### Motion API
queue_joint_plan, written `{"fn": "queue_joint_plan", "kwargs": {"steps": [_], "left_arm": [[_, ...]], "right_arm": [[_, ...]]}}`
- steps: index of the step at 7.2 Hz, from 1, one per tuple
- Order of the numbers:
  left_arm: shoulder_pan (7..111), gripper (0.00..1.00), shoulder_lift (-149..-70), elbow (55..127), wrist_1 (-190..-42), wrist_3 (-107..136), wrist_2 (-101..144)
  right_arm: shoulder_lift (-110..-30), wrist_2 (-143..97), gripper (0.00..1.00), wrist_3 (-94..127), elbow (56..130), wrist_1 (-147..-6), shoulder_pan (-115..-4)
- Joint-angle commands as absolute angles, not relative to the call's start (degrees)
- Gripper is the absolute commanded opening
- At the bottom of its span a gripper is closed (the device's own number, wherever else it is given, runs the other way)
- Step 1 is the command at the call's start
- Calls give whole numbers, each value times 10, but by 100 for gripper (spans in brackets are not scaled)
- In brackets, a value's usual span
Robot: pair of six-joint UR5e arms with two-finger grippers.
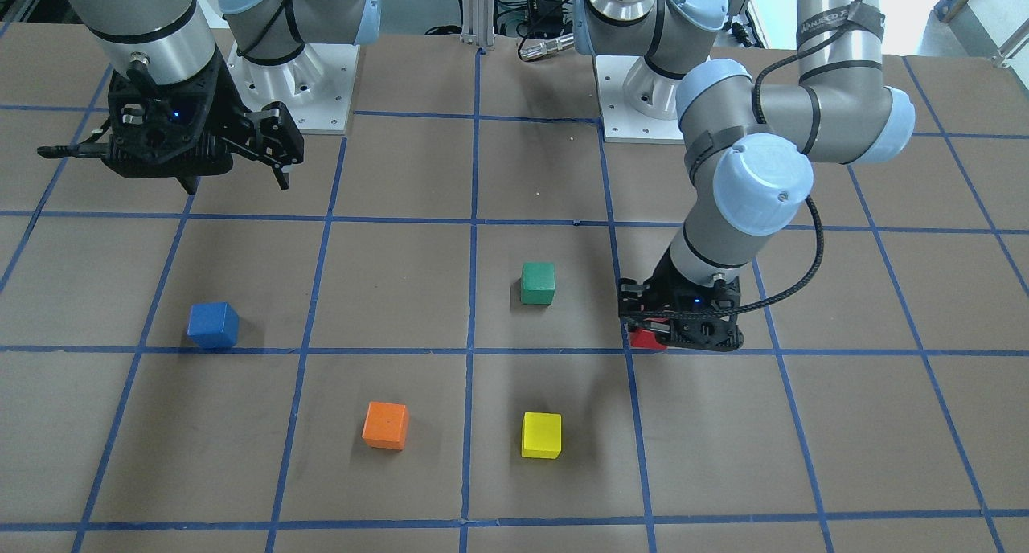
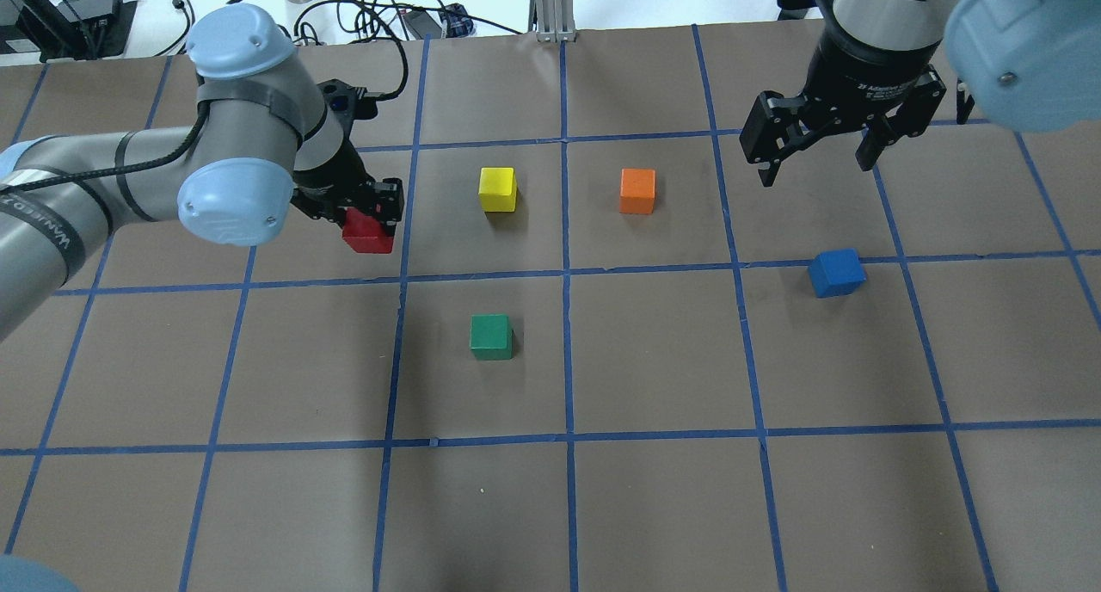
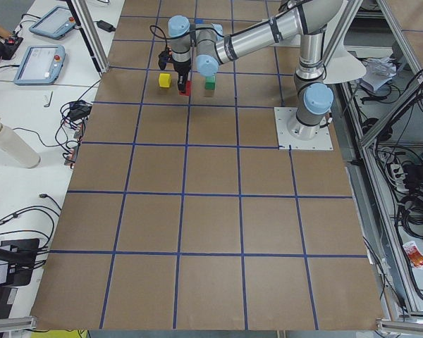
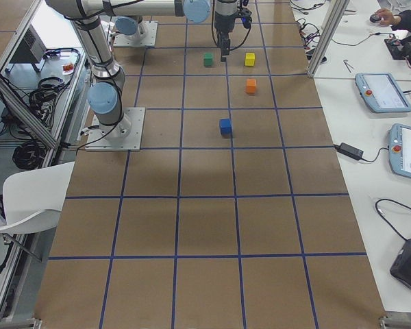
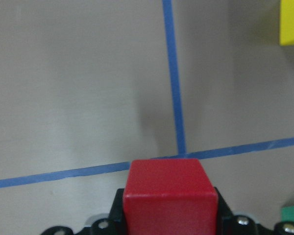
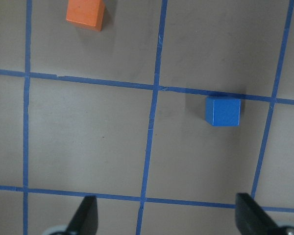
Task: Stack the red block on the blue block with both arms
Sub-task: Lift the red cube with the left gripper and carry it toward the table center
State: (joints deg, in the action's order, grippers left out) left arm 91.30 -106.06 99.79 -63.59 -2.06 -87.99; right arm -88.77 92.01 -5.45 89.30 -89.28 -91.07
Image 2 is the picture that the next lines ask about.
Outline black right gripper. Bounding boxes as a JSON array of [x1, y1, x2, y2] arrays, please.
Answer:
[[740, 28, 947, 188]]

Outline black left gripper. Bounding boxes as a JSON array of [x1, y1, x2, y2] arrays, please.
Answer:
[[291, 140, 405, 235]]

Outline red wooden block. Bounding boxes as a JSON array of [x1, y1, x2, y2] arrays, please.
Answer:
[[341, 207, 396, 254]]

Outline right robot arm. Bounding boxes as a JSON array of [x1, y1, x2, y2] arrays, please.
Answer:
[[740, 0, 1100, 187]]

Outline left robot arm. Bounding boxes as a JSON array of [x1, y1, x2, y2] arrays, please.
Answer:
[[1, 3, 405, 336]]

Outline yellow wooden block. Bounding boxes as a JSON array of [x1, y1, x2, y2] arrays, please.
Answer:
[[478, 166, 519, 213]]

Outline blue wooden block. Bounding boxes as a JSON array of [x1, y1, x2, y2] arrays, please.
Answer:
[[809, 248, 868, 299]]

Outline green wooden block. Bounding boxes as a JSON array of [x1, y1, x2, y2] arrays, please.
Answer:
[[469, 313, 514, 361]]

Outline orange wooden block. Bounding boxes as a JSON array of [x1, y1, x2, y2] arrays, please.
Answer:
[[618, 168, 657, 215]]

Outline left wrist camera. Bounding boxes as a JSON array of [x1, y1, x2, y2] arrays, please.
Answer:
[[317, 79, 378, 139]]

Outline black camera cable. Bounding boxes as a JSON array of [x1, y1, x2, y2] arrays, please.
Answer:
[[225, 0, 408, 102]]

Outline aluminium frame post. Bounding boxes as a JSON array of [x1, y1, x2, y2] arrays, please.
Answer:
[[528, 0, 577, 43]]

